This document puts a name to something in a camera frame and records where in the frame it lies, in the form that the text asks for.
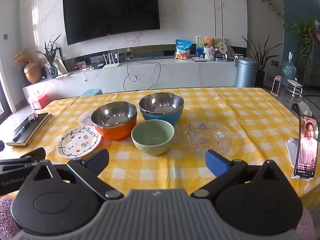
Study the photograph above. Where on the teal stool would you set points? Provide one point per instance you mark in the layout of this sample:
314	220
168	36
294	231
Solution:
91	92

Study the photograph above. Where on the orange steel bowl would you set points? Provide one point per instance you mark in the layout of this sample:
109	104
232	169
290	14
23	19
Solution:
115	132

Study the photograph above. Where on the decorative plate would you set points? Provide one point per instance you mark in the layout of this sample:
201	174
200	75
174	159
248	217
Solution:
231	53

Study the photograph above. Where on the white round stool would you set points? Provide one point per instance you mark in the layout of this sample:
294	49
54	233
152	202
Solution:
294	83

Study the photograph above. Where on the dark cabinet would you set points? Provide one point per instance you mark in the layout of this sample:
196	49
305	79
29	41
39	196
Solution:
315	65

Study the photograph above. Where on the red box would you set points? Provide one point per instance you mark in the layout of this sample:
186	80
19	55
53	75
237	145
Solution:
38	101

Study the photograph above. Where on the black notebook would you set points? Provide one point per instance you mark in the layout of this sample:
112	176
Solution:
32	130

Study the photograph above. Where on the green ceramic bowl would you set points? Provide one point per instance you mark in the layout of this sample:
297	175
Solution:
152	147

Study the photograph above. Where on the glass vase with plant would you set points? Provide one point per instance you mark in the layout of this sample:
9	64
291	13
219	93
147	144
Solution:
53	71

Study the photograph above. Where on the small white plate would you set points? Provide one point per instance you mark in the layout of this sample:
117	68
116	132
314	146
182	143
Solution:
83	118

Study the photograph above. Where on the pink clip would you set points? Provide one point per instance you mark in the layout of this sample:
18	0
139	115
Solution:
33	117

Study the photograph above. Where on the yellow checkered tablecloth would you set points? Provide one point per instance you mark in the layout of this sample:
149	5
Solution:
250	120

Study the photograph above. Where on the pink small heater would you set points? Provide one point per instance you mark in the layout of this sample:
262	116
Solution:
276	86

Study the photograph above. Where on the flat grey laptop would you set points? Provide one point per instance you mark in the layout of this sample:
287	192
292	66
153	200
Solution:
198	59

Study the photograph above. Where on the gold vase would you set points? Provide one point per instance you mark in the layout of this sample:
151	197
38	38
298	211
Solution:
32	72

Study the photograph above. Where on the blue snack bag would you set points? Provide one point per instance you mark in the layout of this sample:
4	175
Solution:
183	50

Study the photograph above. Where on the teddy bear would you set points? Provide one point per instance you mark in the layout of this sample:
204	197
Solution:
209	47

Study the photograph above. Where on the white marble console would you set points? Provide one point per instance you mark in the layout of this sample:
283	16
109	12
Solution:
175	75

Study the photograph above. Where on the grey round trash can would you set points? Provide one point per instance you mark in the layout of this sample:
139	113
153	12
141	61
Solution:
246	72

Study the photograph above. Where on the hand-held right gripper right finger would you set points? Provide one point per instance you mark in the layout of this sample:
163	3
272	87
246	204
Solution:
216	163

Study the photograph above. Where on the potted long-leaf plant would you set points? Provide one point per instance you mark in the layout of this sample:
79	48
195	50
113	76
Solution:
260	77

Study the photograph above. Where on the pink photo frame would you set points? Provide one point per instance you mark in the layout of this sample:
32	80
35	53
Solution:
81	65

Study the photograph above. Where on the white router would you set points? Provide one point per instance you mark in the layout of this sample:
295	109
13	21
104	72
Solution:
111	65

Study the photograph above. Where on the fruit print white plate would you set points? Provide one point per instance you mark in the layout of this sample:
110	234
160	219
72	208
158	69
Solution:
77	142

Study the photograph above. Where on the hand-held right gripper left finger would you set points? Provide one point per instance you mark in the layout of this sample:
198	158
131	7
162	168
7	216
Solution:
96	163

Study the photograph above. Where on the leafy green plant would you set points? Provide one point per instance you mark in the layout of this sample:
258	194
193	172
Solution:
306	32

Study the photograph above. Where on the black television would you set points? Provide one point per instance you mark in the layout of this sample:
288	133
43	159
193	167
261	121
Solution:
110	15

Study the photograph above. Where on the purple fuzzy cloth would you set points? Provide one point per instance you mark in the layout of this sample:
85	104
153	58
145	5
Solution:
306	227
7	217

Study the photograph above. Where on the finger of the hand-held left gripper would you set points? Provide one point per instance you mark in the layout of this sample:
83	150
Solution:
35	153

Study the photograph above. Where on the round paper fan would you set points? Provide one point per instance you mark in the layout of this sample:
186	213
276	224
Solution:
223	48

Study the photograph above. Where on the clear glass plate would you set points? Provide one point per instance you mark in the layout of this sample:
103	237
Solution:
205	135

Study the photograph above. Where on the smartphone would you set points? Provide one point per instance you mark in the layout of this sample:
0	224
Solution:
307	147

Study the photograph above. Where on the white papers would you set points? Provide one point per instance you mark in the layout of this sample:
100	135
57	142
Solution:
63	75

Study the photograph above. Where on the green picture board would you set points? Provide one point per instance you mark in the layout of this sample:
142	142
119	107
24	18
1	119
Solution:
200	46

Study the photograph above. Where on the water jug with pump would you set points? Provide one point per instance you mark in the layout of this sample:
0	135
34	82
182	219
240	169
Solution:
288	71

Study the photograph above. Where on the blue steel bowl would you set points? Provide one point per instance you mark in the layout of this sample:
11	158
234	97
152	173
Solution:
160	120

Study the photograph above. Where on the slim black case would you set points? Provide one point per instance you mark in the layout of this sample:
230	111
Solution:
21	130

